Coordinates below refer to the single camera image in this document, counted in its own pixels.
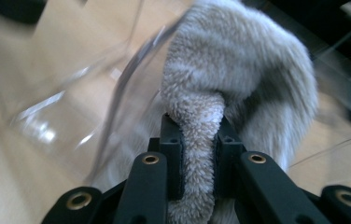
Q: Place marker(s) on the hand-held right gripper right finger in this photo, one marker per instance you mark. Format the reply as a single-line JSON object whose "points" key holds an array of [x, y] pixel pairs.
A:
{"points": [[226, 161]]}

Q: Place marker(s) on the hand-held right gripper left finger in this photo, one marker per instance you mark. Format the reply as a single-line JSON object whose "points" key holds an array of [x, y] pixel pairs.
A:
{"points": [[172, 155]]}

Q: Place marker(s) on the grey striped towel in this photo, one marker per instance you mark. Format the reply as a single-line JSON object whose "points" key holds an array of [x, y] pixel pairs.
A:
{"points": [[226, 62]]}

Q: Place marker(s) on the clear acrylic divided organizer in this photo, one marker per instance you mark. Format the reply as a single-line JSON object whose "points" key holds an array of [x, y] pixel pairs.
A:
{"points": [[55, 102]]}

